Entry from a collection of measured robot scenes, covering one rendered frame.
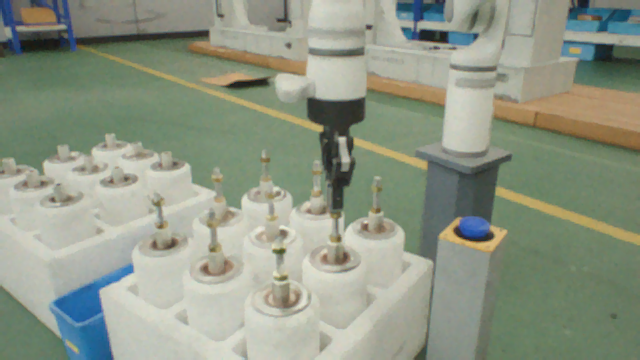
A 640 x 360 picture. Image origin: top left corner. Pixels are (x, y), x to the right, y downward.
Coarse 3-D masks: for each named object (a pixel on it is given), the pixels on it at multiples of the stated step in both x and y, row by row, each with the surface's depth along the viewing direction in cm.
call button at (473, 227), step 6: (462, 222) 63; (468, 222) 63; (474, 222) 63; (480, 222) 63; (486, 222) 63; (462, 228) 63; (468, 228) 62; (474, 228) 62; (480, 228) 62; (486, 228) 62; (468, 234) 62; (474, 234) 62; (480, 234) 62
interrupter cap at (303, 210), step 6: (300, 204) 87; (306, 204) 87; (324, 204) 87; (300, 210) 85; (306, 210) 85; (324, 210) 85; (300, 216) 83; (306, 216) 82; (312, 216) 82; (318, 216) 82; (324, 216) 82
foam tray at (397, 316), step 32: (416, 256) 84; (128, 288) 76; (416, 288) 78; (128, 320) 72; (160, 320) 68; (384, 320) 70; (416, 320) 82; (128, 352) 75; (160, 352) 68; (192, 352) 63; (224, 352) 62; (320, 352) 67; (352, 352) 63; (384, 352) 73; (416, 352) 86
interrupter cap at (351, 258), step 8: (320, 248) 72; (344, 248) 72; (352, 248) 72; (312, 256) 70; (320, 256) 70; (344, 256) 70; (352, 256) 70; (360, 256) 70; (312, 264) 68; (320, 264) 68; (328, 264) 68; (336, 264) 68; (344, 264) 68; (352, 264) 68; (328, 272) 66; (336, 272) 66; (344, 272) 66
